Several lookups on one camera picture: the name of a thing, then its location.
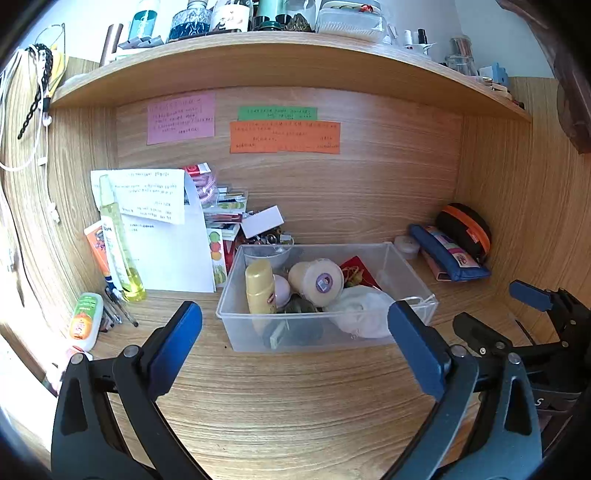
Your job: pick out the clear pen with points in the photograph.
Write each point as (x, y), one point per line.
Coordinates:
(115, 309)

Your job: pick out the teal bottle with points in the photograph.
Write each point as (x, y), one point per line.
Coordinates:
(144, 21)

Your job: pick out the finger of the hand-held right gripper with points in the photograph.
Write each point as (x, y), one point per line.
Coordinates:
(485, 332)
(531, 295)

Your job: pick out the green spray bottle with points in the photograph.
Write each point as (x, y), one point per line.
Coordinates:
(302, 318)

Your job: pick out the teal jar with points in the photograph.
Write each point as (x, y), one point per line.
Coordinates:
(270, 9)

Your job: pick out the pens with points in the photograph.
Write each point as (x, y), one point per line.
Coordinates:
(127, 311)

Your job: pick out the dark glass bottle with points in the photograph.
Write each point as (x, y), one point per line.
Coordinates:
(190, 21)

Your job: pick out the green paper note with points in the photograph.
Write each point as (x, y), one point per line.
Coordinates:
(277, 113)

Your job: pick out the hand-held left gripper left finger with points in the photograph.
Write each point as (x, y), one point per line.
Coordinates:
(182, 332)

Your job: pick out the white cloth pouch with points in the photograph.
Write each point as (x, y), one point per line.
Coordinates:
(360, 309)

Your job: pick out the white cardboard box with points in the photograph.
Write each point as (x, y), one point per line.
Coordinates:
(263, 221)

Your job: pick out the fruit sticker sheet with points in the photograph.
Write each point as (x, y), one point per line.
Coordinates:
(217, 258)

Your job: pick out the blue pencil case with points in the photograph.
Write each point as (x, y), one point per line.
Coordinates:
(452, 254)

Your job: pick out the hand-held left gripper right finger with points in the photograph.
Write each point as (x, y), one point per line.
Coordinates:
(415, 341)

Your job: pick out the white paper sheet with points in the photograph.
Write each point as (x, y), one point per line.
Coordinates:
(171, 249)

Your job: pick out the clear plastic storage box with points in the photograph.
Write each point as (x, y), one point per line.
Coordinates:
(332, 341)

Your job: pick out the clear bowl of marbles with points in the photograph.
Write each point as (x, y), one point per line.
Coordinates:
(268, 256)

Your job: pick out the red velvet pouch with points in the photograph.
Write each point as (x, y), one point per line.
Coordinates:
(362, 272)

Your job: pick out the wooden shelf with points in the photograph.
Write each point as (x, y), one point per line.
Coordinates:
(277, 64)

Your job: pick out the white green tube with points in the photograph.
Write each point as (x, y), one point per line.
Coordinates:
(85, 323)

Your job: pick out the pink paper note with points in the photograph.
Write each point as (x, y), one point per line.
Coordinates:
(181, 117)

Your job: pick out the pile of sticker packets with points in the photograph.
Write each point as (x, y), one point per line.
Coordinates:
(226, 207)

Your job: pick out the white round container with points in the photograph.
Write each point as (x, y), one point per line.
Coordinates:
(406, 247)

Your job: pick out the pink booklet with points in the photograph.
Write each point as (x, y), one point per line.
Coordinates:
(436, 270)

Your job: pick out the dark brown blurred object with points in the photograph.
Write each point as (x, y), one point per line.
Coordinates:
(568, 69)

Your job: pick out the small white bottle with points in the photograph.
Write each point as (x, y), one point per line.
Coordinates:
(408, 38)

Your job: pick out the tan lotion bottle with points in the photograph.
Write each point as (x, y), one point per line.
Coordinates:
(260, 288)

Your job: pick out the clear lidded food container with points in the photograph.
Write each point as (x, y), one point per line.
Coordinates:
(351, 22)

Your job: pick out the glass cup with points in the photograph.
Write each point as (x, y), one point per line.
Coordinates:
(459, 53)

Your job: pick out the cream round bottle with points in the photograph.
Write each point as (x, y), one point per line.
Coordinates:
(318, 279)

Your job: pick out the yellow liquid bottle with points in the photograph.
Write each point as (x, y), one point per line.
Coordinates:
(121, 249)

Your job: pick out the orange paper note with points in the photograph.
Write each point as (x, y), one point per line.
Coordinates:
(286, 137)

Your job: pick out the black orange zip case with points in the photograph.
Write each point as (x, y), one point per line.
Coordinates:
(466, 226)

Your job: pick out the orange white tube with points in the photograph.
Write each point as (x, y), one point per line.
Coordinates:
(98, 249)

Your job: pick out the small green black item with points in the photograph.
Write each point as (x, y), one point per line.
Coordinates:
(277, 337)

